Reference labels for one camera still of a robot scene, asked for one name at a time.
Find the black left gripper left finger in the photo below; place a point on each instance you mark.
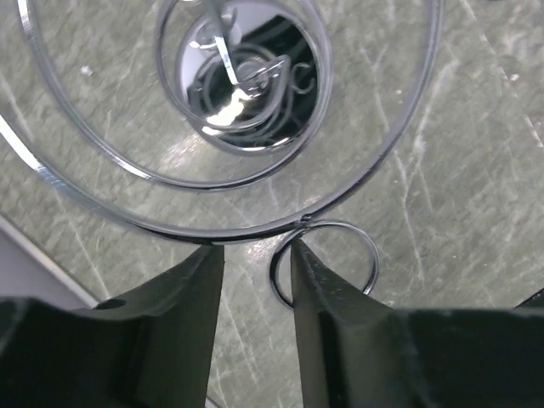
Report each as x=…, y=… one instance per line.
x=149, y=347

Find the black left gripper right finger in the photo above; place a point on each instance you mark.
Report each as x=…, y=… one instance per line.
x=354, y=351

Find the chrome wine glass rack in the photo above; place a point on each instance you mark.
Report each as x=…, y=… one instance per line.
x=225, y=122

